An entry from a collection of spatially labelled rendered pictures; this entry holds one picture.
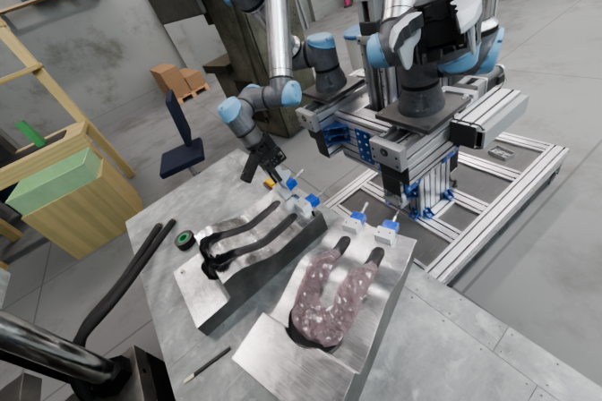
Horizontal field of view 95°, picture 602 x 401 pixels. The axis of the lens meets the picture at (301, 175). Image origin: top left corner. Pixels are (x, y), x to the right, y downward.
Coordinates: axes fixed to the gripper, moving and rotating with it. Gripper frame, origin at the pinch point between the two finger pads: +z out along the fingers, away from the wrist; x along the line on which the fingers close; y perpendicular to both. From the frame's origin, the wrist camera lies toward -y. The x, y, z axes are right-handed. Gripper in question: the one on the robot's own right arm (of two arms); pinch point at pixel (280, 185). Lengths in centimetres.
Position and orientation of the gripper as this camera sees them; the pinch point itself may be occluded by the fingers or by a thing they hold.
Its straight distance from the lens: 102.6
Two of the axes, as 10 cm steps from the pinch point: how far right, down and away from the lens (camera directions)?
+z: 4.8, 6.9, 5.4
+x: -5.4, -2.5, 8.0
